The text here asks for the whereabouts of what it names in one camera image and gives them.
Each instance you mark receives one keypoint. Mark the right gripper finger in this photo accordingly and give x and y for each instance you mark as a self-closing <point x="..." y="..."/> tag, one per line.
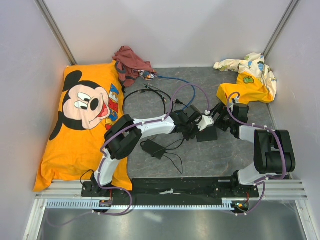
<point x="217" y="109"/>
<point x="219" y="122"/>

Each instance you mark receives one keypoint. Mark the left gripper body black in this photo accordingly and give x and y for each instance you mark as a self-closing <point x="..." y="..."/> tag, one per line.
<point x="191" y="130"/>

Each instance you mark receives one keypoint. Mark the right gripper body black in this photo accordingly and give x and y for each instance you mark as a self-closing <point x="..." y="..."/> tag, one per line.
<point x="228" y="119"/>

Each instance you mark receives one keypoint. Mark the black network switch box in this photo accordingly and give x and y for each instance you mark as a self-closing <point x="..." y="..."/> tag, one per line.
<point x="207" y="135"/>

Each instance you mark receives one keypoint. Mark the black power adapter brick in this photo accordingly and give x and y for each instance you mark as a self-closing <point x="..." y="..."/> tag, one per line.
<point x="152" y="148"/>

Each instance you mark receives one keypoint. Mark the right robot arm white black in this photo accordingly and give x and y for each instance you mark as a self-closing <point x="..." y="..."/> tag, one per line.
<point x="273" y="154"/>

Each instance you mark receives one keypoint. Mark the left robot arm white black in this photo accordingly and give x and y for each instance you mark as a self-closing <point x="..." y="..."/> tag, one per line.
<point x="122" y="138"/>

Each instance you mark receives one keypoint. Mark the yellow patterned children's garment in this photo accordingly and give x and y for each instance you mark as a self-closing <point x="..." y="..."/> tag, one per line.
<point x="255" y="81"/>

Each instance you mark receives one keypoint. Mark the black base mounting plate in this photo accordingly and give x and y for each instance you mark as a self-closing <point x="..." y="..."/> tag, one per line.
<point x="174" y="190"/>

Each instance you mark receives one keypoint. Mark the maroon crumpled garment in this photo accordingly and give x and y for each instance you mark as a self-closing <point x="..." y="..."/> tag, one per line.
<point x="130" y="67"/>

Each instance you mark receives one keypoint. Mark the orange Mickey Mouse pillow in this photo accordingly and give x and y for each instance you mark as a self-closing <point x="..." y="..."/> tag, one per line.
<point x="91" y="102"/>

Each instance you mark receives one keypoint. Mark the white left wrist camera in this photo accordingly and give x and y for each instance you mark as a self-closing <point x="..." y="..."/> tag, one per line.
<point x="204" y="122"/>

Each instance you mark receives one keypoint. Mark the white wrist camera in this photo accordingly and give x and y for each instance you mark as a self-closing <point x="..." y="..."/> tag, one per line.
<point x="234" y="102"/>
<point x="204" y="122"/>

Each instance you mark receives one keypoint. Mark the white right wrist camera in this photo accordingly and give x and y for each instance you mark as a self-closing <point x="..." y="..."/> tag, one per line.
<point x="234" y="102"/>

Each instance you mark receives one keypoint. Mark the slotted aluminium cable duct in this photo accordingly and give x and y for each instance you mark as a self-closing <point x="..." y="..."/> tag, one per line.
<point x="101" y="205"/>

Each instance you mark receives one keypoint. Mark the right aluminium corner post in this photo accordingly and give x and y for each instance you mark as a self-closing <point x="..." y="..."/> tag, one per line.
<point x="280" y="26"/>

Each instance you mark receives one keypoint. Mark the aluminium corner post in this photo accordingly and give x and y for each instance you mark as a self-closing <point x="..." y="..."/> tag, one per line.
<point x="280" y="26"/>
<point x="46" y="13"/>

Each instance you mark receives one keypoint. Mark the left aluminium corner post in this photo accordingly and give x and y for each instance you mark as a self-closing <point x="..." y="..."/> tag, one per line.
<point x="46" y="13"/>

